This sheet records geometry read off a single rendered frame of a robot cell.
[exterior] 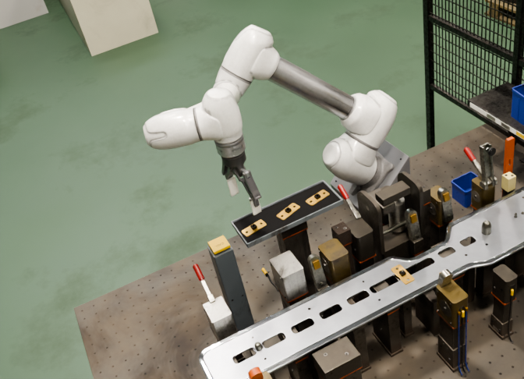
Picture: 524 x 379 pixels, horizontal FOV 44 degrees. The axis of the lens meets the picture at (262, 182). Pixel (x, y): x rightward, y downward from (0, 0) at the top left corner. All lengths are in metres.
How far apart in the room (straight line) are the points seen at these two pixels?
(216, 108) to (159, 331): 1.07
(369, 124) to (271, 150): 1.99
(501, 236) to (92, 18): 5.00
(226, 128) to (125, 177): 2.87
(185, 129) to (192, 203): 2.39
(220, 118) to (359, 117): 0.88
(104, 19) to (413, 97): 3.17
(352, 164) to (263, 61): 0.58
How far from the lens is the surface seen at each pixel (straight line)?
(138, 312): 2.69
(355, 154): 2.63
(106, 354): 2.61
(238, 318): 2.37
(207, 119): 1.86
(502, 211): 2.39
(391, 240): 2.33
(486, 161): 2.37
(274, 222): 2.18
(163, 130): 1.88
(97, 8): 6.53
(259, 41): 2.39
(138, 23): 6.67
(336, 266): 2.15
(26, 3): 8.15
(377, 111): 2.62
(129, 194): 4.52
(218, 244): 2.15
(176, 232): 4.07
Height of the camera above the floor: 2.60
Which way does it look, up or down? 38 degrees down
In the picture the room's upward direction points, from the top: 13 degrees counter-clockwise
